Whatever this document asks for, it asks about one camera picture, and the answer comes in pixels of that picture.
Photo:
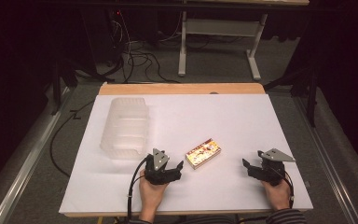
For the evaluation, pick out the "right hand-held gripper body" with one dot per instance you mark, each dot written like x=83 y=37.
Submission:
x=270 y=169

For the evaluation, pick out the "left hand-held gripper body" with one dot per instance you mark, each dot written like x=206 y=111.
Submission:
x=157 y=168

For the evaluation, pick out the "person's right hand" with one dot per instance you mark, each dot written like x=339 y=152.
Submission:
x=276 y=194

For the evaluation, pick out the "person's left hand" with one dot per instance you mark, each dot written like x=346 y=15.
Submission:
x=150 y=194

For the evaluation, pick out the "orange patterned cardboard box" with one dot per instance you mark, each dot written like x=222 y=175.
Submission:
x=203 y=153

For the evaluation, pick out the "white table sheet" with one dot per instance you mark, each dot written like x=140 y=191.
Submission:
x=199 y=121

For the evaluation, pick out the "translucent plastic container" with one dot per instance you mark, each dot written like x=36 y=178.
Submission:
x=125 y=129

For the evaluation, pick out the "black tripod stand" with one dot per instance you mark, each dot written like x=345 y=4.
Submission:
x=62 y=84
x=304 y=90

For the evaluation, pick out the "metal floor rail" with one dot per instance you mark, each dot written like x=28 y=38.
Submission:
x=28 y=158
x=326 y=158

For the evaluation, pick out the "white metal desk frame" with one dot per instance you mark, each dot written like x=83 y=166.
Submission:
x=220 y=28

